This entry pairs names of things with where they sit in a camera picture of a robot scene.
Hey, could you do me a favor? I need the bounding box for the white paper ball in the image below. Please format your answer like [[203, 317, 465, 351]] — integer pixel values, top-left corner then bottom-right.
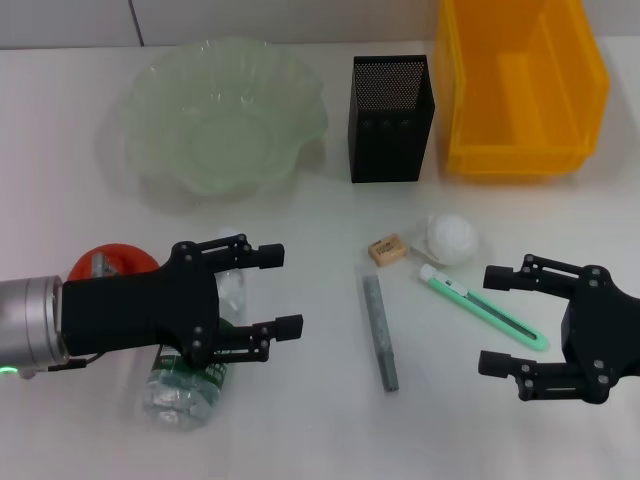
[[410, 213, 480, 266]]

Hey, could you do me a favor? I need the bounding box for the green glass fruit plate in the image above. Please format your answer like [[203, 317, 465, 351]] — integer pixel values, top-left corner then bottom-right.
[[118, 37, 330, 197]]

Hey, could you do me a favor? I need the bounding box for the green utility knife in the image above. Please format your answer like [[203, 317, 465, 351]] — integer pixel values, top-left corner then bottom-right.
[[418, 264, 549, 353]]

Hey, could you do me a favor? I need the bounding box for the grey marker pen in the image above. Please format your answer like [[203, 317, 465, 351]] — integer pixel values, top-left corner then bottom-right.
[[354, 263, 401, 394]]

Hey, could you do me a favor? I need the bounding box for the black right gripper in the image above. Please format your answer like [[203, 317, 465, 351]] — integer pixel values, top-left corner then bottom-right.
[[477, 253, 640, 403]]

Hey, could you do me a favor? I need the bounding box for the beige eraser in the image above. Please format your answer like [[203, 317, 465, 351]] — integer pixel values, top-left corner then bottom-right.
[[367, 236, 410, 268]]

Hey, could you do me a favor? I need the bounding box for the red-orange fruit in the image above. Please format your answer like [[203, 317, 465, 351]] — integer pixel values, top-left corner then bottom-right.
[[68, 241, 161, 284]]

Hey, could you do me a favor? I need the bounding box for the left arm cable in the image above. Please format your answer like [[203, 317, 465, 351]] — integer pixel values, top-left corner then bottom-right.
[[47, 352, 107, 374]]

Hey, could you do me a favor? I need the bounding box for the yellow plastic bin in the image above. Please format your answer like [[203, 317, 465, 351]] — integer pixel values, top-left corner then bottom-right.
[[432, 0, 611, 176]]

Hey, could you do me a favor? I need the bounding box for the black mesh pen holder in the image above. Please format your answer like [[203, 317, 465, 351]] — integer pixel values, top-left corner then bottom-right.
[[347, 54, 437, 184]]

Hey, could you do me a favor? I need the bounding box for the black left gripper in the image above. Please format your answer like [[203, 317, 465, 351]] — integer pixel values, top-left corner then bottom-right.
[[60, 233, 305, 369]]

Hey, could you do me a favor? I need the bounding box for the green label water bottle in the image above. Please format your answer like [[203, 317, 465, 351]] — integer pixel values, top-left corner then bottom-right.
[[142, 225, 251, 432]]

